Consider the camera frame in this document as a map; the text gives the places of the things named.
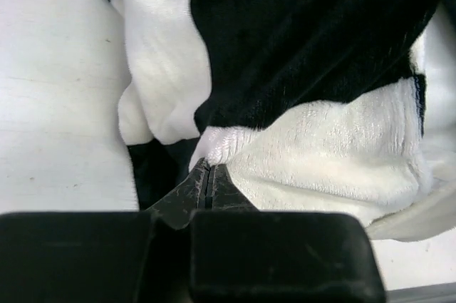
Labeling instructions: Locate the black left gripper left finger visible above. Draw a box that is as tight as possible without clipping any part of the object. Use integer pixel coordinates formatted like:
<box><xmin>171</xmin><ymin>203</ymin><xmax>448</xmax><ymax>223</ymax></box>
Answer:
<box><xmin>1</xmin><ymin>160</ymin><xmax>209</xmax><ymax>302</ymax></box>

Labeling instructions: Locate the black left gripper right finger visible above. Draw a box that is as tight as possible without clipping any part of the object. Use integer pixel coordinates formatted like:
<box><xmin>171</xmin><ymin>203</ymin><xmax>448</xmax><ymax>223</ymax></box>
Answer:
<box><xmin>189</xmin><ymin>165</ymin><xmax>386</xmax><ymax>302</ymax></box>

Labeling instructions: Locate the black white checkered pillowcase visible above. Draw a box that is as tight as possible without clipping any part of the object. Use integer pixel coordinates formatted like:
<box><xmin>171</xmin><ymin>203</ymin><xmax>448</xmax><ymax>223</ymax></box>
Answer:
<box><xmin>109</xmin><ymin>0</ymin><xmax>455</xmax><ymax>242</ymax></box>

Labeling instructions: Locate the aluminium table edge rail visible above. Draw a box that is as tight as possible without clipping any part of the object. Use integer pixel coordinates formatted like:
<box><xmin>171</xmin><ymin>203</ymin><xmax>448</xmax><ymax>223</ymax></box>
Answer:
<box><xmin>387</xmin><ymin>282</ymin><xmax>456</xmax><ymax>303</ymax></box>

